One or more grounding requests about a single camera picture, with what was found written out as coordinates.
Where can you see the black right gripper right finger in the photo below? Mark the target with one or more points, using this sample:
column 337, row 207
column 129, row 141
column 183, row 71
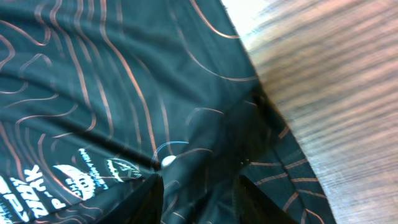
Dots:
column 255, row 207

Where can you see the black printed cycling jersey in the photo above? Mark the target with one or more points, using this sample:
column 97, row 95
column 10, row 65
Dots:
column 96, row 96

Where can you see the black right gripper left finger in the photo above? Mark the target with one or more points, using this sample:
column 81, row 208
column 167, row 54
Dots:
column 143, row 206

